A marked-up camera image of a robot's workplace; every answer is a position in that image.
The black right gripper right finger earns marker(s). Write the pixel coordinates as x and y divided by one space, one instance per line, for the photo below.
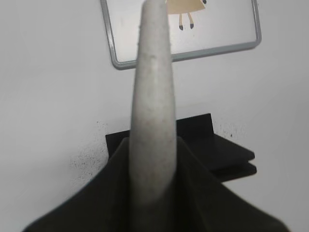
204 204

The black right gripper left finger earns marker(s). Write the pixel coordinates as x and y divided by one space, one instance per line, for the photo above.
100 206

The white handled kitchen knife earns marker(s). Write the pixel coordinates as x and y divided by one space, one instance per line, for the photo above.
151 205

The black knife stand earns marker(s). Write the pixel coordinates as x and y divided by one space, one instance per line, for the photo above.
224 154

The grey rimmed deer cutting board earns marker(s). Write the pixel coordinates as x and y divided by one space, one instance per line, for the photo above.
198 28

